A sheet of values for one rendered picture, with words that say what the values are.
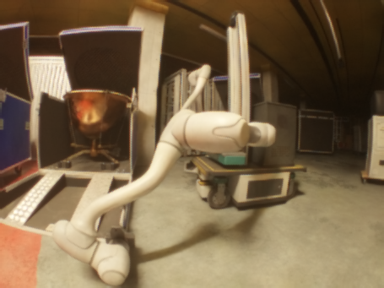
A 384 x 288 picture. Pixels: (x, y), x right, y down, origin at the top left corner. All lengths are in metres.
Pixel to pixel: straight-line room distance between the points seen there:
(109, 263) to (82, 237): 0.11
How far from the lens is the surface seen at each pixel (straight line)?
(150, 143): 2.84
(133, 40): 2.05
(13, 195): 1.61
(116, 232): 0.71
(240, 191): 1.20
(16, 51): 2.51
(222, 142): 0.50
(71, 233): 0.58
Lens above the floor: 0.56
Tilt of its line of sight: 4 degrees down
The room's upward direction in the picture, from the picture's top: 2 degrees clockwise
